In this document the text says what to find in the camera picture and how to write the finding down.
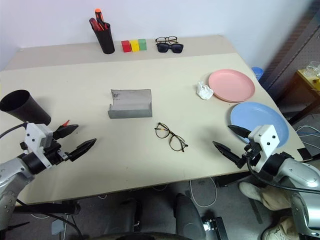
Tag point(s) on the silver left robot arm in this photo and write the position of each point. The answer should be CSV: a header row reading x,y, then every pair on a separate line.
x,y
12,170

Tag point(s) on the black sunglasses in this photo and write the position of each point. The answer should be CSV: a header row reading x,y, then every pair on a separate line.
x,y
163,48

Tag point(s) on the blue stool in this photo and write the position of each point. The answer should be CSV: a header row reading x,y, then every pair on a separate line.
x,y
257,72

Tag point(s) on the white sneaker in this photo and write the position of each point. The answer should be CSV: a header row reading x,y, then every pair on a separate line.
x,y
250,190
277,231

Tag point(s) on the blue plate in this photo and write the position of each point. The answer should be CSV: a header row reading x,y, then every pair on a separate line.
x,y
252,116

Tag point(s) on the beige trouser leg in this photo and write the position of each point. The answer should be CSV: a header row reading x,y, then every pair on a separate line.
x,y
275,197

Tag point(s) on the grey glasses case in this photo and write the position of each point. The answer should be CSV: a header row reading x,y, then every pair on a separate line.
x,y
130,102

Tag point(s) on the small red pointed object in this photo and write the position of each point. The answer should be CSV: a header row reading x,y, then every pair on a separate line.
x,y
65,123

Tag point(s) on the tortoiseshell round glasses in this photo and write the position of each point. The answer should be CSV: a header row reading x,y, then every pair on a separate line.
x,y
176,143

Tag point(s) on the yellow block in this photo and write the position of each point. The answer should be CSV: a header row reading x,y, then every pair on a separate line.
x,y
135,46

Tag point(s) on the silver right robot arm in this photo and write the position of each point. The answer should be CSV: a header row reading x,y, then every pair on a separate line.
x,y
300,172

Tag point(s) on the yellow side table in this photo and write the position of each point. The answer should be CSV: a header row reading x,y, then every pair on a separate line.
x,y
311,81

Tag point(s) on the green block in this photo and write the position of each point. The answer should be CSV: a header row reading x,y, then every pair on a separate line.
x,y
142,45

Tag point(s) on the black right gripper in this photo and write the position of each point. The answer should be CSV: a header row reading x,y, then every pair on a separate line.
x,y
252,156

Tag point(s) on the black box with connector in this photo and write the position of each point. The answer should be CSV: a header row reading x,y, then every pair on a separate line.
x,y
215,226

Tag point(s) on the dark perforated panel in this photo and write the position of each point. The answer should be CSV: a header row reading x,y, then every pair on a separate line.
x,y
295,55

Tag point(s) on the black bar under table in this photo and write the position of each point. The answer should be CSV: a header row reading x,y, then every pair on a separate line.
x,y
45,207

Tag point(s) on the black cup with screwdrivers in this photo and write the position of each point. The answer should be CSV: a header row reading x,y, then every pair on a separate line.
x,y
106,40

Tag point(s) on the clear glass cup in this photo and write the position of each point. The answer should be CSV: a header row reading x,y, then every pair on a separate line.
x,y
312,68

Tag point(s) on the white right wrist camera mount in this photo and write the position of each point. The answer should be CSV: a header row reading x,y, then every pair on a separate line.
x,y
267,136

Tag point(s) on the pink plate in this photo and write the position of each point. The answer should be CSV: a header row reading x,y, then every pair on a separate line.
x,y
231,85

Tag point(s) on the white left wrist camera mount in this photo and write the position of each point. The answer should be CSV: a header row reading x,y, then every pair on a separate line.
x,y
35,136

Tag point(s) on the empty black cup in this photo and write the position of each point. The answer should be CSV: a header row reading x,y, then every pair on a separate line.
x,y
25,107

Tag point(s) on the white tissue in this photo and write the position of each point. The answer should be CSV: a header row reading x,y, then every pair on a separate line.
x,y
205,92

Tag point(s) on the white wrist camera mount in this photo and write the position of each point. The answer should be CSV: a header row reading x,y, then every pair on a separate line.
x,y
267,136
35,136

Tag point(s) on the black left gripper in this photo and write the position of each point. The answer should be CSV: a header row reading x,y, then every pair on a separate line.
x,y
56,153

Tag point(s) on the dark grey rounded shape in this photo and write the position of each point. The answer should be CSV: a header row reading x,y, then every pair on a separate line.
x,y
187,217

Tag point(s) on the red block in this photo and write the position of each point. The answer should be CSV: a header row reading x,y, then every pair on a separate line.
x,y
126,46

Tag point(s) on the thin dark framed glasses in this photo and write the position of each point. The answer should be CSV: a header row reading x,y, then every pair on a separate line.
x,y
172,39

